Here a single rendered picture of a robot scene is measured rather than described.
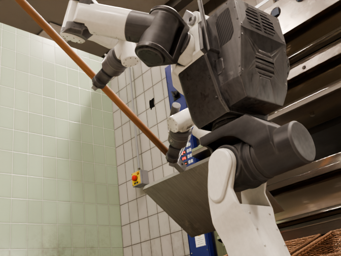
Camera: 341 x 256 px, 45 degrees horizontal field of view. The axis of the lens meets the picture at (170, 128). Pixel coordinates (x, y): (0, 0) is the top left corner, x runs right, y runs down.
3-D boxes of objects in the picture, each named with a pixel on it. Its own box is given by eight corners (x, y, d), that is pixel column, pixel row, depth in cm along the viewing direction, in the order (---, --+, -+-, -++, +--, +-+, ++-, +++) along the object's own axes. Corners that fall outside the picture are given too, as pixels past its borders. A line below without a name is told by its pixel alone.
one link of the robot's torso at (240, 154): (279, 182, 113) (269, 142, 118) (248, 177, 104) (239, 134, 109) (242, 195, 122) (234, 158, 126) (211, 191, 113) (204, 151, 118)
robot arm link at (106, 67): (100, 61, 166) (114, 43, 158) (118, 77, 168) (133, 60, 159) (84, 77, 157) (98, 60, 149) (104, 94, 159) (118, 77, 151)
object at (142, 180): (140, 188, 286) (138, 174, 290) (149, 184, 280) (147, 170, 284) (131, 187, 282) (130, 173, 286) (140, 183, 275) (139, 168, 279)
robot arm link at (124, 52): (109, 72, 149) (124, 54, 141) (104, 49, 154) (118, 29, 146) (135, 77, 156) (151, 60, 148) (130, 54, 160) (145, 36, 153)
